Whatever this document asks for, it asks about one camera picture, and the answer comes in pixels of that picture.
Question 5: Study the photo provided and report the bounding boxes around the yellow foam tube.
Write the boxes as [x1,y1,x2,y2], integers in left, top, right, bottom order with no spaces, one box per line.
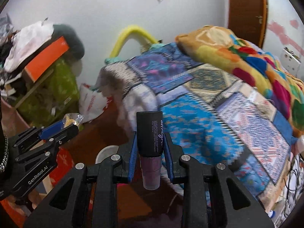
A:
[110,25,159,59]

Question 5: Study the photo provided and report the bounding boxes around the orange box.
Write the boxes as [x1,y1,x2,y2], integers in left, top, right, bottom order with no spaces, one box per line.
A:
[24,36,70,82]

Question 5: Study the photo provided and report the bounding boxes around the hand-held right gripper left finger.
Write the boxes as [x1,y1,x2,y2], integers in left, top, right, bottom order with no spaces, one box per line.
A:
[22,132,139,228]

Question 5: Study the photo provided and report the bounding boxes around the brown wooden door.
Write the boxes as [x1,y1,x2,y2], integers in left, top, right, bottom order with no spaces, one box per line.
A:
[228,0,268,49]

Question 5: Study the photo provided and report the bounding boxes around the clear plastic wrapper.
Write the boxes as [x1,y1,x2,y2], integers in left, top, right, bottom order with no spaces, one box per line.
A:
[62,113,84,127]

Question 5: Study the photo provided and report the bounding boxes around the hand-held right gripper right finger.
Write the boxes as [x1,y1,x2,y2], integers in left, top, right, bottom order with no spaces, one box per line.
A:
[164,132,276,228]

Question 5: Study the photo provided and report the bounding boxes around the black spray bottle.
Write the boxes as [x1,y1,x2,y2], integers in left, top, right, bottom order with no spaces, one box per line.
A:
[136,111,164,190]

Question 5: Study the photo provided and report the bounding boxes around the green patterned bag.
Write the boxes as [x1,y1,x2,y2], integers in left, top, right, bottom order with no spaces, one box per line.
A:
[18,58,80,127]

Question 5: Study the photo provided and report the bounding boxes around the white red printed plastic bag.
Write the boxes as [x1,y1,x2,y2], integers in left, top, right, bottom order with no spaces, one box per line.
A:
[78,83,112,124]

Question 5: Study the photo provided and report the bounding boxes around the red patterned bag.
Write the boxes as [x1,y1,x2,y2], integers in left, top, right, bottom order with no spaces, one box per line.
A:
[49,147,76,186]

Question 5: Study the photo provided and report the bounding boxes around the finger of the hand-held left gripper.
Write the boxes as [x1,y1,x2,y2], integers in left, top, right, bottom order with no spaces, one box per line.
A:
[13,120,66,148]
[15,123,79,163]

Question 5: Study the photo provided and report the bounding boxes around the small white cabinet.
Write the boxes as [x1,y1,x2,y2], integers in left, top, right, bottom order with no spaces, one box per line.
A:
[280,47,304,71]

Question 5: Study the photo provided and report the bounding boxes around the white cloth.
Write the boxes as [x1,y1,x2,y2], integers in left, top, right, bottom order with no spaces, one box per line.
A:
[4,21,54,73]

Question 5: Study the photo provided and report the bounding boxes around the colourful fleece blanket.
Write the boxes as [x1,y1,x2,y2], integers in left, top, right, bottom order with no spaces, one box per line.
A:
[175,25,304,139]

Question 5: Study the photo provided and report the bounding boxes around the white waste bin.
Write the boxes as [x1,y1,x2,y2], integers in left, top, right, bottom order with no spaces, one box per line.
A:
[95,145,119,165]

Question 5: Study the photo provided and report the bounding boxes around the tangle of cables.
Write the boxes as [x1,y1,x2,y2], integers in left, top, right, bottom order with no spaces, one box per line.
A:
[283,154,304,219]

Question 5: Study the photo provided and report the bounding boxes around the group of pink heart stickers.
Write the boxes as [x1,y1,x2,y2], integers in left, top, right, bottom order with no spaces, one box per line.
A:
[268,19,300,46]

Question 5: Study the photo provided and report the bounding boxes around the dark grey cushion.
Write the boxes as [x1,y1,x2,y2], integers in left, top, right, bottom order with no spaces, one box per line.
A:
[51,24,85,59]

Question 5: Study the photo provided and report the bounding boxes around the blue patchwork bedspread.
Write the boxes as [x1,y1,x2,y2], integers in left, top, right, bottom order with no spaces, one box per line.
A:
[100,42,294,210]

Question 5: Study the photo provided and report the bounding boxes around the pile of mixed clothes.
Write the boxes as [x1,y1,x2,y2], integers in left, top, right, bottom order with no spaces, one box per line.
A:
[0,14,24,95]

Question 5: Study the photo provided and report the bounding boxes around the braided wrist cord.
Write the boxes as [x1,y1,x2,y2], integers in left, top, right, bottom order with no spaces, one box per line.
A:
[0,133,9,174]

